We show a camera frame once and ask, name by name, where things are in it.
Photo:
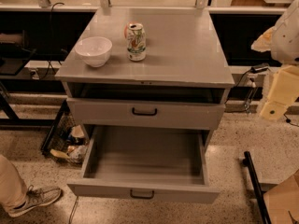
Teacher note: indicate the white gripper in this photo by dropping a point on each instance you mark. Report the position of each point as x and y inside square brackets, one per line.
[287, 39]

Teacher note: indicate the grey drawer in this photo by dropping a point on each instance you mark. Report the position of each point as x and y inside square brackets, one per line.
[146, 113]
[155, 164]

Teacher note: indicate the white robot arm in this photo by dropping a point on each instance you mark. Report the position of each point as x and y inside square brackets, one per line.
[282, 41]

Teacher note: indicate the grey drawer cabinet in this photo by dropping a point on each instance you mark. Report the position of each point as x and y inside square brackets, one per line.
[184, 61]

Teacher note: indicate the cardboard box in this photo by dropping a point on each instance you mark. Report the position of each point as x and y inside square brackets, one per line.
[282, 201]

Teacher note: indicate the drink can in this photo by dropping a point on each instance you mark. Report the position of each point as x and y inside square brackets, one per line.
[135, 41]

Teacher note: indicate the white bowl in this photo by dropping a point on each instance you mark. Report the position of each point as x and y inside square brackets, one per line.
[94, 51]

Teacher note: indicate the grey sneaker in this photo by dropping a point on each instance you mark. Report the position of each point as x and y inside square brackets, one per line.
[36, 198]

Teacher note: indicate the beige trouser leg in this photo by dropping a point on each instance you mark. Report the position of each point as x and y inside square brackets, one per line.
[12, 187]

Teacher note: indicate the black power adapter with cable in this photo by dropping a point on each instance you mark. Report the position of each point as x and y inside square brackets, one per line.
[247, 88]

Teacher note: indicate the black metal frame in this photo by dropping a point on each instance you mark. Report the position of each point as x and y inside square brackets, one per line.
[257, 188]

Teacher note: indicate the wire basket with trash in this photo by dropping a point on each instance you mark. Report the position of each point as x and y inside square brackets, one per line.
[64, 142]

